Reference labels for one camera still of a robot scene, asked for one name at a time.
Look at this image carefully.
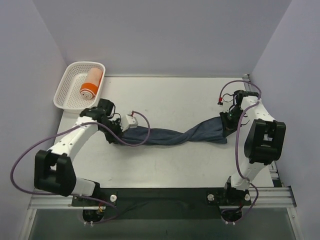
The dark blue towel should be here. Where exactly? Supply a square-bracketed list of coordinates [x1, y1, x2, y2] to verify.
[121, 117, 228, 146]

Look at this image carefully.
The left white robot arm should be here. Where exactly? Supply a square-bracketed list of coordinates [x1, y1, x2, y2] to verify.
[34, 98, 131, 206]

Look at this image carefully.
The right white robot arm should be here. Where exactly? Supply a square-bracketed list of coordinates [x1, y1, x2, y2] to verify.
[220, 90, 286, 205]

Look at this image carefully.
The rolled orange towel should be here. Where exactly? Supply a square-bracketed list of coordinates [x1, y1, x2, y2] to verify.
[79, 67, 103, 100]

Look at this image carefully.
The white perforated plastic basket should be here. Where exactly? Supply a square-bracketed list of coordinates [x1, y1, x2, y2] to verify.
[53, 61, 106, 114]

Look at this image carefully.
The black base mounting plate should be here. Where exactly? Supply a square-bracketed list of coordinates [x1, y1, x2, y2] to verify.
[71, 187, 252, 222]

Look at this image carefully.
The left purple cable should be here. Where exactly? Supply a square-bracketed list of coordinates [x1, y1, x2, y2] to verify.
[9, 111, 151, 223]

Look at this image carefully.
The purple cable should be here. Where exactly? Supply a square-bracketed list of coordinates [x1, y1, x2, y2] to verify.
[9, 111, 151, 223]
[217, 79, 263, 223]

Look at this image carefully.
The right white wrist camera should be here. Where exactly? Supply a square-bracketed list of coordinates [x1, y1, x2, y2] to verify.
[218, 94, 236, 113]

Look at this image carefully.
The aluminium frame rail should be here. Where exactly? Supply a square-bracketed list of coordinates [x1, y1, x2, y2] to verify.
[19, 73, 298, 240]

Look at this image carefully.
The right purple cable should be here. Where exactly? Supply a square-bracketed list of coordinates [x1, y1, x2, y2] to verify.
[217, 79, 263, 223]

